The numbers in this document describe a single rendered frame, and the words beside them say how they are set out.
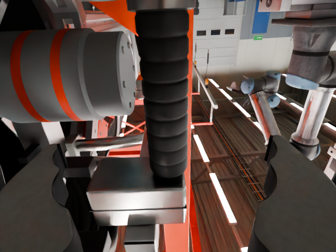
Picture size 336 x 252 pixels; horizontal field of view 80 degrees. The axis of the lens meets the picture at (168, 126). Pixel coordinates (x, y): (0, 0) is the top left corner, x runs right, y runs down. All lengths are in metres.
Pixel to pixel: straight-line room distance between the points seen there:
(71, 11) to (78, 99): 0.33
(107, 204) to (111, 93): 0.15
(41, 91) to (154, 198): 0.20
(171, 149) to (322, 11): 0.77
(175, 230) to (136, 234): 1.23
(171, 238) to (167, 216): 1.31
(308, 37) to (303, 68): 0.10
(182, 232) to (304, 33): 1.23
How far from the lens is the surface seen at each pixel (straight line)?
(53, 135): 0.42
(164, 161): 0.17
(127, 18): 0.83
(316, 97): 1.08
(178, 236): 1.51
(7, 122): 0.50
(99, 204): 0.21
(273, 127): 1.12
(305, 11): 0.87
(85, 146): 0.45
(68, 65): 0.29
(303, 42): 0.90
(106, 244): 0.24
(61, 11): 0.60
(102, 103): 0.30
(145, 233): 0.22
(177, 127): 0.16
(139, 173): 0.20
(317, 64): 0.93
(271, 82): 1.22
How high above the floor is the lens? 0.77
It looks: 29 degrees up
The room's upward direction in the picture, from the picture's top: 178 degrees clockwise
